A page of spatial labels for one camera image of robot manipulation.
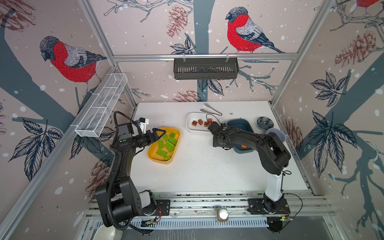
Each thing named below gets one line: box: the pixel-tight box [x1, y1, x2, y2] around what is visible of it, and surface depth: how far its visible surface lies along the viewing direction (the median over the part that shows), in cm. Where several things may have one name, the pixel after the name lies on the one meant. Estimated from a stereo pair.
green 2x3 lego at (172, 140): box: [167, 137, 178, 146], surface depth 100 cm
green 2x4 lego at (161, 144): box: [158, 139, 165, 150], surface depth 99 cm
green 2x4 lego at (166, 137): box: [163, 133, 171, 143], surface depth 103 cm
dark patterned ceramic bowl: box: [257, 116, 274, 130], surface depth 106 cm
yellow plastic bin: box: [147, 126, 181, 164], surface depth 97 cm
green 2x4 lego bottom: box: [156, 149, 168, 157], surface depth 95 cm
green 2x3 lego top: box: [165, 142, 174, 153], surface depth 97 cm
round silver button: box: [217, 207, 229, 222], surface depth 64 cm
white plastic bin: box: [186, 112, 222, 132], surface depth 109 cm
